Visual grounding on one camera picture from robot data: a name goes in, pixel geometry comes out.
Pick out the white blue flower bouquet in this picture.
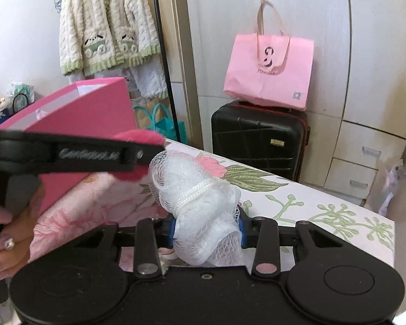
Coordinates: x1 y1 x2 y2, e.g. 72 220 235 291
0 96 14 121

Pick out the black metal pole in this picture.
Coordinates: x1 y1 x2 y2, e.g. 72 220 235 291
149 0 189 145

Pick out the cream green knit cardigan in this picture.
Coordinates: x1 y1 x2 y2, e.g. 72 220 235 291
59 0 161 77

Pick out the person's left hand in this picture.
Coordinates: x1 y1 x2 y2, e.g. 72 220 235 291
0 190 44 281

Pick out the white mesh bath sponge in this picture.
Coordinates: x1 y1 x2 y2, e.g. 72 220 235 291
148 151 242 267

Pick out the white fluffy garment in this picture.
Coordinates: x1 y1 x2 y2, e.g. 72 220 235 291
68 54 170 100

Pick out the floral bedsheet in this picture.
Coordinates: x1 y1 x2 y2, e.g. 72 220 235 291
30 139 396 273

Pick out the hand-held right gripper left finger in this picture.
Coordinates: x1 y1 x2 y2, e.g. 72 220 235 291
86 217 177 275

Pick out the white wardrobe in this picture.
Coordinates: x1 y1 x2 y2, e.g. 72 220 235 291
183 0 406 212

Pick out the black suitcase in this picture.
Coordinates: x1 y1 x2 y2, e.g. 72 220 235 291
211 101 310 183

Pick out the pink tote bag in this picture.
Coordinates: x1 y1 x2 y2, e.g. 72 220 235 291
223 0 315 112

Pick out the pink cardboard box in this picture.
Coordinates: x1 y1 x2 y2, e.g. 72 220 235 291
0 76 136 214

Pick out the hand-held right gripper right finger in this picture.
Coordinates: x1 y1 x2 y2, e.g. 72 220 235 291
238 210 346 277

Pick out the teal bag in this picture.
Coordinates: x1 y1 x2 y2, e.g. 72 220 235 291
133 103 176 140

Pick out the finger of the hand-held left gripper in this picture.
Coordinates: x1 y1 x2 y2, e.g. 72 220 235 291
0 131 166 178

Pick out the crumpled plastic bag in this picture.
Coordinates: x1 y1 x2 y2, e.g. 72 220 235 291
379 161 406 212

